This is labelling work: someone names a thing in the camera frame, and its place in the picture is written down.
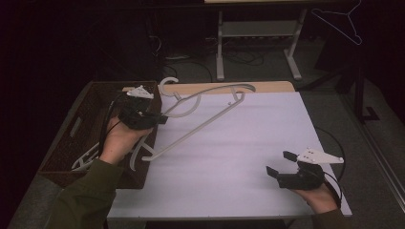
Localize thin wire clothes hanger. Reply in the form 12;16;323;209
310;0;364;46

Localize white metal rack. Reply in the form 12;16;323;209
203;0;352;82

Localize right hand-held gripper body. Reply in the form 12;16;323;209
276;147;345;191

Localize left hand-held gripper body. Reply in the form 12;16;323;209
117;84;160;131

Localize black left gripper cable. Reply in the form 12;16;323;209
97;92;128;157

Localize brown woven basket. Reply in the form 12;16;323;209
37;80;163;190

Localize white table mat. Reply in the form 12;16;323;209
107;91;352;220

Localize black floor cables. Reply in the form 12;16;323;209
160;49;266;84

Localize person's left hand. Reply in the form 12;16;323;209
98;115;154;166

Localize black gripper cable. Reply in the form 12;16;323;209
314;126;347;208
97;92;128;157

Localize grey plastic clothes hanger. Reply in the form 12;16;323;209
77;142;101;166
128;75;257;172
71;142;101;172

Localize dark metal stand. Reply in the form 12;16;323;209
299;47;381;124

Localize person's right hand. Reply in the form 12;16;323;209
290;182;339;215

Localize white power strip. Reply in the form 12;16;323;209
164;54;191;62

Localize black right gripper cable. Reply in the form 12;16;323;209
314;126;347;208

